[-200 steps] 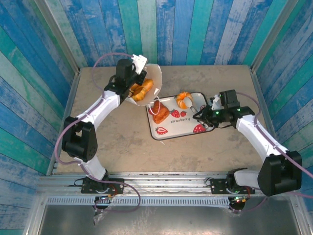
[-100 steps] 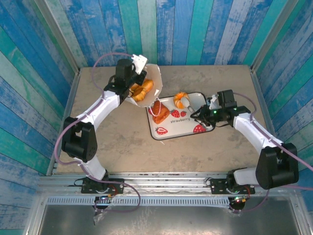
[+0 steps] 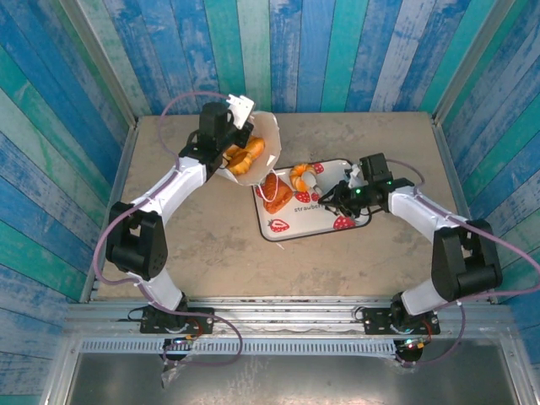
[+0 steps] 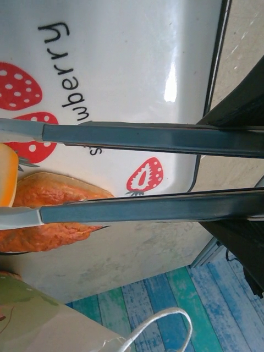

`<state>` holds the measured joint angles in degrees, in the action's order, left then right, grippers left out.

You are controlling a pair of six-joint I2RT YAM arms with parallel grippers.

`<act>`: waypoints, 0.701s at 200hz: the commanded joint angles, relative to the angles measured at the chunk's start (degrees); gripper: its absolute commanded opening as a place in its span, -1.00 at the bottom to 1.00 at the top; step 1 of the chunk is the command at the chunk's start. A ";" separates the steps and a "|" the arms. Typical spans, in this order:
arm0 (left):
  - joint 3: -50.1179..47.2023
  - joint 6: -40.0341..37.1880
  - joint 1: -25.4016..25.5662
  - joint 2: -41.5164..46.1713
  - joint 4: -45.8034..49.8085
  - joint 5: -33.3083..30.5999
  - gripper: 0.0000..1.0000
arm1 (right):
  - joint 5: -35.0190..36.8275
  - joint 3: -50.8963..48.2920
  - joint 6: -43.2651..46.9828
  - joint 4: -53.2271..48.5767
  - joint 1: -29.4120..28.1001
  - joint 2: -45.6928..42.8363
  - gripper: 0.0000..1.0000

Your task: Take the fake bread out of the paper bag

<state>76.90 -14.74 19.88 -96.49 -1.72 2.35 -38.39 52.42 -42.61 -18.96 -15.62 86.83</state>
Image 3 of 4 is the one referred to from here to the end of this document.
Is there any grey metal sheet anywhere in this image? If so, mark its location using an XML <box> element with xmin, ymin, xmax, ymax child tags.
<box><xmin>62</xmin><ymin>352</ymin><xmax>522</xmax><ymax>405</ymax></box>

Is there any aluminium corner post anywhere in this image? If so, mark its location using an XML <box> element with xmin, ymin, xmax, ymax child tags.
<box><xmin>432</xmin><ymin>0</ymin><xmax>519</xmax><ymax>126</ymax></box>
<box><xmin>58</xmin><ymin>0</ymin><xmax>140</xmax><ymax>127</ymax></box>

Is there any white floral paper bag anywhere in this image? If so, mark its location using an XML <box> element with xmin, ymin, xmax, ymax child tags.
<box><xmin>213</xmin><ymin>110</ymin><xmax>283</xmax><ymax>202</ymax></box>

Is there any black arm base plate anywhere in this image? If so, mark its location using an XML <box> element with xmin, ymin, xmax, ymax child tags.
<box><xmin>138</xmin><ymin>305</ymin><xmax>216</xmax><ymax>335</ymax></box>
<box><xmin>362</xmin><ymin>306</ymin><xmax>440</xmax><ymax>337</ymax></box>

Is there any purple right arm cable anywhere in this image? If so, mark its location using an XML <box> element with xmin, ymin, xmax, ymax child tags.
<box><xmin>386</xmin><ymin>158</ymin><xmax>540</xmax><ymax>368</ymax></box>

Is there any small circuit board with LEDs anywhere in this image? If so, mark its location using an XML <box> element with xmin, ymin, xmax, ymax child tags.
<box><xmin>396</xmin><ymin>337</ymin><xmax>428</xmax><ymax>351</ymax></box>
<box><xmin>164</xmin><ymin>335</ymin><xmax>199</xmax><ymax>351</ymax></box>

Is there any white strawberry print tray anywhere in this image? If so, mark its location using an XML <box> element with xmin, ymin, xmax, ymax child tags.
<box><xmin>251</xmin><ymin>158</ymin><xmax>373</xmax><ymax>242</ymax></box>

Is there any aluminium frame beam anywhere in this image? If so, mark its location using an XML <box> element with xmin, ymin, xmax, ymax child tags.
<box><xmin>62</xmin><ymin>294</ymin><xmax>518</xmax><ymax>338</ymax></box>

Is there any grey slotted cable duct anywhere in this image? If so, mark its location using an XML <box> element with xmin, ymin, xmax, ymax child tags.
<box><xmin>78</xmin><ymin>337</ymin><xmax>400</xmax><ymax>356</ymax></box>

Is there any brown fake pastry bread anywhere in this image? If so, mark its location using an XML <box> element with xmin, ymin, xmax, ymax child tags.
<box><xmin>262</xmin><ymin>172</ymin><xmax>294</xmax><ymax>214</ymax></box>

